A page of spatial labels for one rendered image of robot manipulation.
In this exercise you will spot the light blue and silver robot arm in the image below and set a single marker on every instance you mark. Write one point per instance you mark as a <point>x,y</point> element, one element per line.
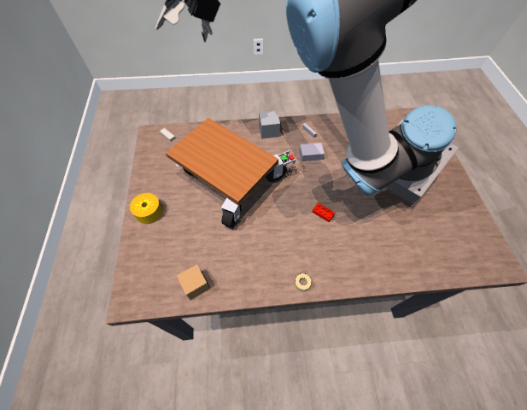
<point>342,40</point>

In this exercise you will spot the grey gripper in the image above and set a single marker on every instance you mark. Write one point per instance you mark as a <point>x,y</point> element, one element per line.
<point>202,9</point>

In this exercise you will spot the grey rectangular bar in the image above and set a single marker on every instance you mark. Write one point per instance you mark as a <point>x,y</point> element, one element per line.
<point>309,130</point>

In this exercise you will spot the red lego brick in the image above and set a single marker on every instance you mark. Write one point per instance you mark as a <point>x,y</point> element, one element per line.
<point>323,212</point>

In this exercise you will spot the yellow short cylinder with center hole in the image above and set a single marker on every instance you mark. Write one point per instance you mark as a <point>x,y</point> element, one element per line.
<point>149,214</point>

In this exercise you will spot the orange wooden platform dolly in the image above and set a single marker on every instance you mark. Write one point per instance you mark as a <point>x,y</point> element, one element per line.
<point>228,163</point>

